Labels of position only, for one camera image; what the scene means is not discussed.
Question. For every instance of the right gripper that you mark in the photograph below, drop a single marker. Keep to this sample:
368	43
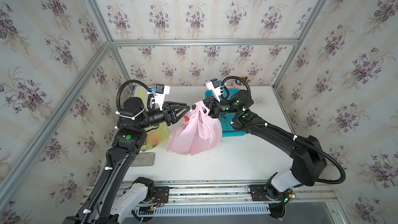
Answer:
215	108

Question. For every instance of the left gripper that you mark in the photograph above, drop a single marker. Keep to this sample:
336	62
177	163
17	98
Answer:
169	117

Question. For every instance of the pink plastic bag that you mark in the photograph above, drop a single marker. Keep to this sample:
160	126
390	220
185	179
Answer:
199	132

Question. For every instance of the yellow-green plastic bag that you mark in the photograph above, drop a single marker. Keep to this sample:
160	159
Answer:
158	133

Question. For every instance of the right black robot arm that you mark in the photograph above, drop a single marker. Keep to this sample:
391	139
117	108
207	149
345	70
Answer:
310	164

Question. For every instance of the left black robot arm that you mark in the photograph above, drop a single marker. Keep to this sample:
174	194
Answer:
102	205

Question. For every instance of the teal plastic basket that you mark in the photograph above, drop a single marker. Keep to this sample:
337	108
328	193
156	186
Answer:
225	119

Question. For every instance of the pink pen cup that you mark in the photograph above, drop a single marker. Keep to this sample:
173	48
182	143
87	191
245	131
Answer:
237	84

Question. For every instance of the grey eraser block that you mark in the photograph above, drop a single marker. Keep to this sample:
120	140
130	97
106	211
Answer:
146	159

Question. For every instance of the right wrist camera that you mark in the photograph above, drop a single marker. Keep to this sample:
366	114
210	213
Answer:
214	86

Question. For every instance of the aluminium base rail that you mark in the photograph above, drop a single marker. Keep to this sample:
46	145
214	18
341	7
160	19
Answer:
235	192

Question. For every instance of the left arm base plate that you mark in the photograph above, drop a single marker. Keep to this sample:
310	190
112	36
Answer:
158	196

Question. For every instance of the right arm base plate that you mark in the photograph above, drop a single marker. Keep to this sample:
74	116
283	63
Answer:
258	192

